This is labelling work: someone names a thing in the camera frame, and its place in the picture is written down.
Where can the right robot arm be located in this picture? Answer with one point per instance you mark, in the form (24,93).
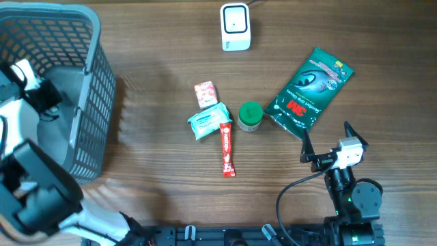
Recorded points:
(357,201)

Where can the orange candy pack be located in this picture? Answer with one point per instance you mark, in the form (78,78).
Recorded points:
(206,94)

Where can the teal wet wipes pack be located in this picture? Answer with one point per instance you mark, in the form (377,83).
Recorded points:
(209,120)

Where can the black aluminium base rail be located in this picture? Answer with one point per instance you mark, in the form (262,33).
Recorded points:
(305,234)

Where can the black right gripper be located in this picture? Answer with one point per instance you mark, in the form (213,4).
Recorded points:
(321,160)

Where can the red coffee stick sachet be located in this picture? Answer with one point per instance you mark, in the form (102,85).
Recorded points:
(228,166)

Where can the green glove package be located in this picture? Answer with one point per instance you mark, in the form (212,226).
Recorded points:
(302,100)

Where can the grey plastic mesh basket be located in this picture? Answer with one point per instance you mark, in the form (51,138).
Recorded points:
(62,44)

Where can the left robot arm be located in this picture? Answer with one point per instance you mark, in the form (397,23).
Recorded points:
(38,196)

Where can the white barcode scanner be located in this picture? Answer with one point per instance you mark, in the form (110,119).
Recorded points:
(235,27)

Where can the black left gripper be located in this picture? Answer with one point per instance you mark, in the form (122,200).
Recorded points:
(54,94)

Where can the green lidded small jar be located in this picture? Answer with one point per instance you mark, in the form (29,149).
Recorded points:
(250,115)

